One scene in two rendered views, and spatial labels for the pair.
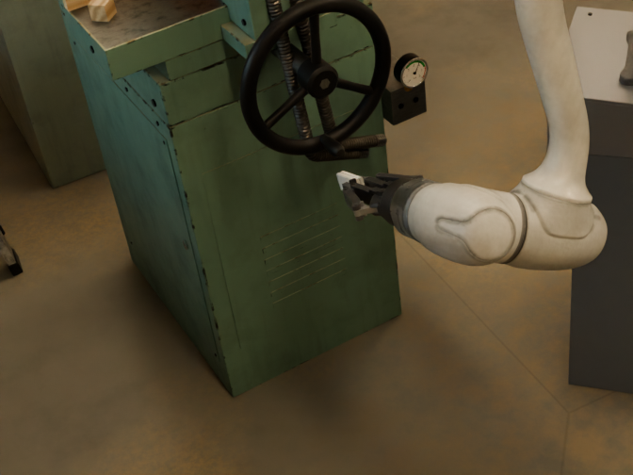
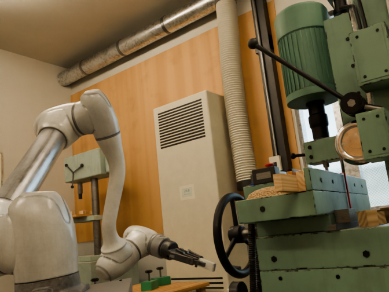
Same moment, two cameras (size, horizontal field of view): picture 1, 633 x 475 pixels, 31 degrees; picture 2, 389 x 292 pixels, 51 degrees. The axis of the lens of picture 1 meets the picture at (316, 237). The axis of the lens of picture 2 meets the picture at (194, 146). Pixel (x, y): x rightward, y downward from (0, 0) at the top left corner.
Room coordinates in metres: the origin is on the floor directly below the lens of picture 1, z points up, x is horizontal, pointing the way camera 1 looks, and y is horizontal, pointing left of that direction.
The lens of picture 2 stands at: (2.83, -0.89, 0.83)
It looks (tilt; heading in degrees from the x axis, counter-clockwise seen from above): 12 degrees up; 148
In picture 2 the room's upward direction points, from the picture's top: 6 degrees counter-clockwise
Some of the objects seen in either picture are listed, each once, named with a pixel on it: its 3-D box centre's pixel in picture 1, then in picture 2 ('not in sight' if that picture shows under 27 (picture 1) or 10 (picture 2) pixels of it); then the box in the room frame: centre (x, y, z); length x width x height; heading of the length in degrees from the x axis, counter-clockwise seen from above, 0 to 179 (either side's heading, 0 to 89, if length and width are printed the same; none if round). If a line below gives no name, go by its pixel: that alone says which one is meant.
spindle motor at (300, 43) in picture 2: not in sight; (307, 57); (1.99, 0.10, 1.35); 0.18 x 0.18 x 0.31
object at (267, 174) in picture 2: not in sight; (267, 176); (1.81, 0.01, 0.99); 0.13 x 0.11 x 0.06; 115
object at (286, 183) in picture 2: not in sight; (317, 186); (2.04, -0.01, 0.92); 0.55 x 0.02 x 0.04; 115
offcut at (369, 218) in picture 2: not in sight; (367, 218); (2.17, 0.01, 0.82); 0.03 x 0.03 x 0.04; 79
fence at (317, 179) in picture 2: not in sight; (342, 183); (2.02, 0.11, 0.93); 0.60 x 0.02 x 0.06; 115
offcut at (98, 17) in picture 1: (102, 8); not in sight; (1.84, 0.31, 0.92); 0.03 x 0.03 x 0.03; 67
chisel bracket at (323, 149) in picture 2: not in sight; (330, 152); (2.01, 0.11, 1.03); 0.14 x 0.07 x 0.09; 25
